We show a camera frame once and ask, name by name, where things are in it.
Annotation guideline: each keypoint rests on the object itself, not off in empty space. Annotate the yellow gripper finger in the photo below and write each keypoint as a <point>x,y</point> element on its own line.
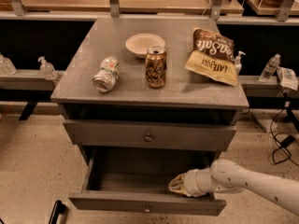
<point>177,182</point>
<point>179,190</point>

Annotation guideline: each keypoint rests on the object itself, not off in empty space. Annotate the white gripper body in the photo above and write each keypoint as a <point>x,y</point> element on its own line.
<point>191,182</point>

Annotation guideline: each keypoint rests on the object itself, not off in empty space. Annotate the grey drawer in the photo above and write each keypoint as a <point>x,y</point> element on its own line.
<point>149,135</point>
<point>136,180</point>

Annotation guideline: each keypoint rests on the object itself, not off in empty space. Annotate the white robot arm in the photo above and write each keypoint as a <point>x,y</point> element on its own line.
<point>225,176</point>

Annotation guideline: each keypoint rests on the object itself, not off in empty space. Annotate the grey top drawer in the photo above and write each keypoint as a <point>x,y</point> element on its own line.
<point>149,135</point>

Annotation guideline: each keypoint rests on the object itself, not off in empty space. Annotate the grey drawer cabinet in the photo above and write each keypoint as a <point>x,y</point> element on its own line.
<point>186,97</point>

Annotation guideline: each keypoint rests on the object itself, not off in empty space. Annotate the black object on floor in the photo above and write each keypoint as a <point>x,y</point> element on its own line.
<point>58,209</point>

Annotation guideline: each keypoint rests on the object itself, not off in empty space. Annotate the white pump bottle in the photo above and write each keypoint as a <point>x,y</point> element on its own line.
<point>238,64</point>

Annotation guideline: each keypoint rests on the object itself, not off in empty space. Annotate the brown yellow chip bag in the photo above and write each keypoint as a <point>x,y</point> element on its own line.
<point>212,56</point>

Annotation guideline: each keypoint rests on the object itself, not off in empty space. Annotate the gold soda can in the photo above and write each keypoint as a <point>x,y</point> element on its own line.
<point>156,67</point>

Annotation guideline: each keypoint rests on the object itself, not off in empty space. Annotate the clear water bottle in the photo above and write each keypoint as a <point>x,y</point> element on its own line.
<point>270,68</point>

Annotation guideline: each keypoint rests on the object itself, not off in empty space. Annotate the crushed white soda can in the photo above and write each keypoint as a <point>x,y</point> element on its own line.
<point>107,76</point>

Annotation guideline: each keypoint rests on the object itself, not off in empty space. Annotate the folded white cloth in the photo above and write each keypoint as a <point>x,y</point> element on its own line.
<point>287,78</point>

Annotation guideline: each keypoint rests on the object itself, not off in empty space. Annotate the white paper bowl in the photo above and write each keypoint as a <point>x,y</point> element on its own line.
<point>139,44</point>

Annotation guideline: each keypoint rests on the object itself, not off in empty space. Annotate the clear sanitizer bottle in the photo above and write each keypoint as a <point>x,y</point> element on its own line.
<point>47,69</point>

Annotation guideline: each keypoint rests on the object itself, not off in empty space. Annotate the wooden back table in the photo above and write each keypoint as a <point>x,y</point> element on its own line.
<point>126,6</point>

